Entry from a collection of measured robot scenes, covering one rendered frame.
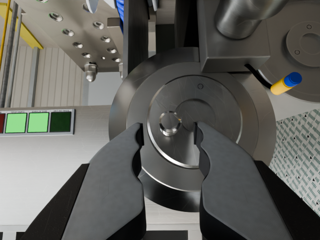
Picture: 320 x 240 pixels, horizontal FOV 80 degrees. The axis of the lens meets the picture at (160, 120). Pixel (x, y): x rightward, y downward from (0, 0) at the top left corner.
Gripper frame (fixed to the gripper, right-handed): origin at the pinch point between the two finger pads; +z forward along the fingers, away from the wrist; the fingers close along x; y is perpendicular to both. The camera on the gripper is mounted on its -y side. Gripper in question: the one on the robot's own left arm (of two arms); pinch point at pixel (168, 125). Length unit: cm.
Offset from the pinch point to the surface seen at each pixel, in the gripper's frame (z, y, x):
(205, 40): 5.4, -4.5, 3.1
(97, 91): 196, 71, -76
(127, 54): 8.6, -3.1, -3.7
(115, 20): 28.1, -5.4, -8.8
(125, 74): 7.2, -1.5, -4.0
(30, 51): 221, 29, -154
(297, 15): 11.3, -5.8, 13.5
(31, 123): 33, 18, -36
